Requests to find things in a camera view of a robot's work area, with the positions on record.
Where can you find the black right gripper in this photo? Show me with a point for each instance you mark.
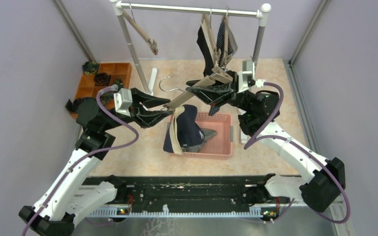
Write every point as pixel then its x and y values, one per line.
pixel 211 94

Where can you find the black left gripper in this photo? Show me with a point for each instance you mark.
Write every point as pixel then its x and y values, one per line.
pixel 143 117

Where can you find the beige clip hanger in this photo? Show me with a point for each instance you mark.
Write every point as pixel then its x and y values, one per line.
pixel 209 37
pixel 150 42
pixel 218 77
pixel 226 39

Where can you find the navy blue underwear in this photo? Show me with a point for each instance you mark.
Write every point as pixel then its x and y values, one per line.
pixel 184 134

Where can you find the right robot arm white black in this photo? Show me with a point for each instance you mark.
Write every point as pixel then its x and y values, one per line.
pixel 321 180

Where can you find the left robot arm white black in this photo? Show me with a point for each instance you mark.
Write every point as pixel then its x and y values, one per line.
pixel 59 211

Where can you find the black underwear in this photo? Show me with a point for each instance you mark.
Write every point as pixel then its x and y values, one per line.
pixel 204 48

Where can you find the orange wooden divider tray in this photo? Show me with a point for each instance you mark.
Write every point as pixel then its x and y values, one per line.
pixel 109 73

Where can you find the pink plastic basket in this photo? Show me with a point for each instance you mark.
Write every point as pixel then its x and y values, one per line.
pixel 219 147

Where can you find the green patterned rolled cloth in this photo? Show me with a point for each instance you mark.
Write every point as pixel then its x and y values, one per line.
pixel 90 68

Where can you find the black rolled cloth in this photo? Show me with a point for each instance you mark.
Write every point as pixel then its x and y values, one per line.
pixel 72 106

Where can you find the white metal clothes rack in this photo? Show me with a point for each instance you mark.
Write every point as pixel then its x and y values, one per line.
pixel 119 6

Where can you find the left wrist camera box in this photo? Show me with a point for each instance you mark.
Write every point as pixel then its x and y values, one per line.
pixel 123 101

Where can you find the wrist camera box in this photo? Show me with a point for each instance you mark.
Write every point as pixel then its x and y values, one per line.
pixel 123 101
pixel 246 77

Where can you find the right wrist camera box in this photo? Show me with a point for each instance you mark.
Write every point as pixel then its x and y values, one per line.
pixel 246 77

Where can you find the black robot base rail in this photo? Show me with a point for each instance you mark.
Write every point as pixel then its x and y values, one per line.
pixel 190 195

